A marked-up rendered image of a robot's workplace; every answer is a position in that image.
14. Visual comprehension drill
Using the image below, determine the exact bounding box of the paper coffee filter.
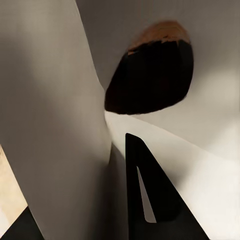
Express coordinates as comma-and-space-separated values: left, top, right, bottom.
0, 0, 240, 240

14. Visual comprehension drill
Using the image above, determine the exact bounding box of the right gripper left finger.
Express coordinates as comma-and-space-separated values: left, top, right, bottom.
0, 206, 45, 240

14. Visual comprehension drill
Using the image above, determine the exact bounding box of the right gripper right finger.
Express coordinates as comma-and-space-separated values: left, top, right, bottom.
125, 133, 210, 240

